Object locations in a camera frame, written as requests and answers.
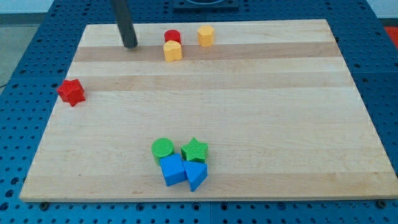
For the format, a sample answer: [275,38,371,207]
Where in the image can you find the green star block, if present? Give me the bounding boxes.
[181,138,208,163]

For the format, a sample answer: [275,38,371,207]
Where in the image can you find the red star block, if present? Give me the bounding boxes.
[57,79,86,107]

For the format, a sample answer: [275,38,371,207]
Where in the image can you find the green cylinder block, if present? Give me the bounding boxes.
[151,138,174,166]

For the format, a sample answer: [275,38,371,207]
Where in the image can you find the blue triangle block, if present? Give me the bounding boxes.
[183,161,208,192]

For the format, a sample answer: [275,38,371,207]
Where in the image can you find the blue cube block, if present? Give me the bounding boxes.
[160,154,187,186]

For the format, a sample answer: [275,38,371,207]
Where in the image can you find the yellow heart block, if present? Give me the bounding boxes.
[163,40,182,62]

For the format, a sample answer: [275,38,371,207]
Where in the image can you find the light wooden board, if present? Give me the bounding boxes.
[20,19,397,202]

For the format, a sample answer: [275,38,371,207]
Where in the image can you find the yellow hexagon block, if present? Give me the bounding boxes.
[197,25,215,47]

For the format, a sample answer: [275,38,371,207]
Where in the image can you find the red cylinder block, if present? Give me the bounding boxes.
[164,29,182,44]

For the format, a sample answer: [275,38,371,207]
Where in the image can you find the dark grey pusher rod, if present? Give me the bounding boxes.
[110,0,138,49]

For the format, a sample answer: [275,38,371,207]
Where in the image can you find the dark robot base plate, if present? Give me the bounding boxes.
[172,0,239,11]

